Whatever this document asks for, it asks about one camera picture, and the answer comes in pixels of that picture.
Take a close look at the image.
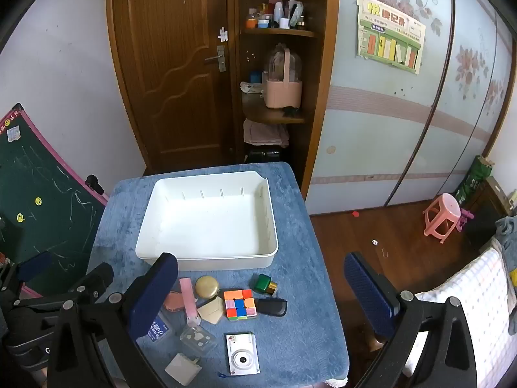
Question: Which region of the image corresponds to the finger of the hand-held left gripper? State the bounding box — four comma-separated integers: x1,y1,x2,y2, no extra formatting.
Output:
14,263,115,312
0,251,52,292

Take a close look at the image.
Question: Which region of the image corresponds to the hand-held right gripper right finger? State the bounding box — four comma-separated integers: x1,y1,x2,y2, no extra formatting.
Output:
344,252,485,388

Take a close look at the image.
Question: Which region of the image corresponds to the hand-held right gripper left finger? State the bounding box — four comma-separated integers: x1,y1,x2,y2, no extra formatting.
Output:
47,253,180,388

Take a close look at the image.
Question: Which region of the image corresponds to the pink heart-shaped case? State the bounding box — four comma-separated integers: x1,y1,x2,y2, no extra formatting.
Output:
164,289,186,313

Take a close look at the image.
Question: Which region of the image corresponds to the pink stick case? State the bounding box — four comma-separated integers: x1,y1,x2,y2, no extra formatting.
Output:
179,277,200,326

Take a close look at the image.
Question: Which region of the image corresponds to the clear box with blue label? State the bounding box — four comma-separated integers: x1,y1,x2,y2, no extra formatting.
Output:
147,311,178,342

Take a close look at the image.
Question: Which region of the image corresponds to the round gold compact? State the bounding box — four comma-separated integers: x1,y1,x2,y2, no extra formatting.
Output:
195,275,220,297

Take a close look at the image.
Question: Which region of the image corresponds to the beige polygon box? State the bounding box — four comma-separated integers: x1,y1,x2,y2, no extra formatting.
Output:
196,296,225,325

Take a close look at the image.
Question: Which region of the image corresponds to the small clear plastic box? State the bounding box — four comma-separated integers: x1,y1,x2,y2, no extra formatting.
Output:
180,323,219,358

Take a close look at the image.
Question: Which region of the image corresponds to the white power adapter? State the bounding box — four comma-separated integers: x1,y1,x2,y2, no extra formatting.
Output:
164,352,202,386

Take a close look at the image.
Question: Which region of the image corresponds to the colourful puzzle cube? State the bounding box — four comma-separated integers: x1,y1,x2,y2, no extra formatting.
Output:
223,288,258,321

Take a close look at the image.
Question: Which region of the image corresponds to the white plastic tray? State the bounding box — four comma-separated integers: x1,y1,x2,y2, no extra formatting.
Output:
135,171,279,271

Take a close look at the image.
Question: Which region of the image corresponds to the black charger plug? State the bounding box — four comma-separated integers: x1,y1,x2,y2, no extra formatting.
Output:
257,298,288,317

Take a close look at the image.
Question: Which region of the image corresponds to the white compact camera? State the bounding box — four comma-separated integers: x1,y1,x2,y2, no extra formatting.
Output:
225,332,260,376

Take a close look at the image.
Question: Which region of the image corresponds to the green perfume bottle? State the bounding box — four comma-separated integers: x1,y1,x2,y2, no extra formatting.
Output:
253,274,279,295

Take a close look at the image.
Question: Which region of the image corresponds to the blue table cover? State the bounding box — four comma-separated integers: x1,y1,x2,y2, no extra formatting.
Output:
87,162,350,388

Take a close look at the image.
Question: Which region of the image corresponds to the checked bed blanket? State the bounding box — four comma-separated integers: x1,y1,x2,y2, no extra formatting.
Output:
404,246,517,388

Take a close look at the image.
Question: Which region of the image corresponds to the pink plastic stool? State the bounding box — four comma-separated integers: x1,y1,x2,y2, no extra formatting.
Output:
423,193,462,244

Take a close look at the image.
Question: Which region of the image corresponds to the dark wooden furniture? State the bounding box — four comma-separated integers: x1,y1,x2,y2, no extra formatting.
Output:
464,176,517,251

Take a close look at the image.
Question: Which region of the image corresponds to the grey cloth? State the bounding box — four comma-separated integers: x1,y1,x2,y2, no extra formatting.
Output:
495,216,517,271

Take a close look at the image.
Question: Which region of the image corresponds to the green bag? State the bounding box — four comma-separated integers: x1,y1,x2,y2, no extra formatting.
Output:
454,156,494,207

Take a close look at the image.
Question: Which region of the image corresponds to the floral sliding wardrobe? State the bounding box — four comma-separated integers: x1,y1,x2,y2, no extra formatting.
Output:
305,0,517,215

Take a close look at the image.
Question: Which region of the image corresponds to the black appliance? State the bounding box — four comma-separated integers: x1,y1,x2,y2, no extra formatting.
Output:
246,149,283,164

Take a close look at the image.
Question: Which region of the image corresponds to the pink folded cloth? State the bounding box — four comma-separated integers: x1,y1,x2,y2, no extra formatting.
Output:
242,119,290,148

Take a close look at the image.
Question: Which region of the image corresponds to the pink organiser basket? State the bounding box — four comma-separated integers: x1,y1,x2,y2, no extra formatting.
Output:
262,43,303,110

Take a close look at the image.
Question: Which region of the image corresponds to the brown wooden door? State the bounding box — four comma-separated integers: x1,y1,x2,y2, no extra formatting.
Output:
107,0,239,174

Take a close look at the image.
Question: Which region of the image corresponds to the wooden corner shelf unit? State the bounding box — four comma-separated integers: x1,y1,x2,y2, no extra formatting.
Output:
228,0,340,200

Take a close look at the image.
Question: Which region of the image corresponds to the row of cosmetic bottles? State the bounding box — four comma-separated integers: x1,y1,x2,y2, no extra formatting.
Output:
244,0,308,31

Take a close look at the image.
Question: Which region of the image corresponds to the green chalkboard with pink frame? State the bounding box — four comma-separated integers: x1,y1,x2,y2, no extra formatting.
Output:
0,103,110,296

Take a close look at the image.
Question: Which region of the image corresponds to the metal door handle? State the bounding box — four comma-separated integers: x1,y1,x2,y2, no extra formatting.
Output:
204,46,227,72

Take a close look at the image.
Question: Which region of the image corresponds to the wall poster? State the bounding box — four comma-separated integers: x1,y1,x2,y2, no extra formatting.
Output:
355,0,427,75

